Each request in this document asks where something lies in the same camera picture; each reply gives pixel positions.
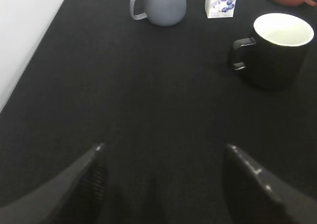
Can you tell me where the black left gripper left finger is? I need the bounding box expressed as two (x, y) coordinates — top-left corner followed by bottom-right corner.
(0, 143), (107, 224)

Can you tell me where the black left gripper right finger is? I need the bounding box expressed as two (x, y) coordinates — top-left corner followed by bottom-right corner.
(224, 144), (317, 224)

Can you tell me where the black mug white inside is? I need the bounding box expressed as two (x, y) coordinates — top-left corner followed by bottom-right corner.
(227, 13), (315, 90)

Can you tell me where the white blueberry milk carton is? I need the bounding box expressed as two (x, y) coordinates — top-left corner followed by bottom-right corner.
(205, 0), (237, 19)

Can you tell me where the grey ceramic mug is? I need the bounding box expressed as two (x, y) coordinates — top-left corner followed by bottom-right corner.
(129, 0), (187, 27)

